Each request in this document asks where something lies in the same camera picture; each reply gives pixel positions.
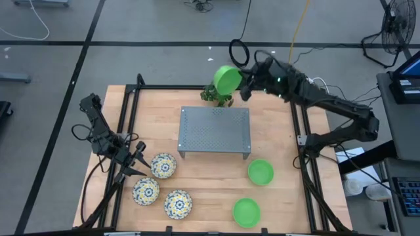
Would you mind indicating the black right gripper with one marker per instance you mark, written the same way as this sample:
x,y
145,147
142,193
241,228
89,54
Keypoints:
x,y
265,77

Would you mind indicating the black floor fan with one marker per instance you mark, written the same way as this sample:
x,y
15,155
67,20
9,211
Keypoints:
x,y
397,29

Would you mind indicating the grey side desk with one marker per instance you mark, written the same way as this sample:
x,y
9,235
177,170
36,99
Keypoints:
x,y
403,131

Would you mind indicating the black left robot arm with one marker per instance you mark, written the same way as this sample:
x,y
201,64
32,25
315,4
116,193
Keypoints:
x,y
98,128

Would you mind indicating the white paper sheet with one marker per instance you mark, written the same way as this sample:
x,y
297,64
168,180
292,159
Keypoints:
x,y
348,155

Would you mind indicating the green plastic bowl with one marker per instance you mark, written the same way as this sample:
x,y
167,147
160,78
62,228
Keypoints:
x,y
260,173
246,213
227,81

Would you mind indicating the grey perforated metal riser shelf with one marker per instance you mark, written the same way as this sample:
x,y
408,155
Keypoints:
x,y
213,131

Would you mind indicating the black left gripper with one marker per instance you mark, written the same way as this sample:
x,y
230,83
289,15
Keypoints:
x,y
124,157

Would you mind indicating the green potted plant white pot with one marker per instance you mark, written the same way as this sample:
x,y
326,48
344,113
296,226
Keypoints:
x,y
218,98

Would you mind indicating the yellow blue-patterned bowl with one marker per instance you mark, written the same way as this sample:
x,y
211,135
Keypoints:
x,y
146,191
178,204
163,165

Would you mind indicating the grey cart base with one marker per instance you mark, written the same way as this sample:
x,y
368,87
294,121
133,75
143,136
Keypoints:
x,y
39,2

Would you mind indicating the black aluminium rig frame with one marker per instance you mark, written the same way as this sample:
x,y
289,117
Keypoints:
x,y
157,87

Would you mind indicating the grey stand foot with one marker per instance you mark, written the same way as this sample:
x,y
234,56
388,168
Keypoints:
x,y
13,78

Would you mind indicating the clear plastic container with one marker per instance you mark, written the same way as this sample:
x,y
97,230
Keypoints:
x,y
377,191
352,187

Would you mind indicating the black keyboard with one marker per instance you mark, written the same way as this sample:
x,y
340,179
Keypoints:
x,y
408,196

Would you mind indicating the black monitor blue screen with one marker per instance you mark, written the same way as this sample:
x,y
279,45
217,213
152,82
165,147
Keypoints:
x,y
411,69

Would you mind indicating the black floor object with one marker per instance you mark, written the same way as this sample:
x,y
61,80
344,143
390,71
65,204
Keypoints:
x,y
5,109

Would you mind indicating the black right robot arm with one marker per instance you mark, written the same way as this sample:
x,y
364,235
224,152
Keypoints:
x,y
344,109

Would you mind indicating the black labelled device box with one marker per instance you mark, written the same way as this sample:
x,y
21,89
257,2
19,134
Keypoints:
x,y
403,95

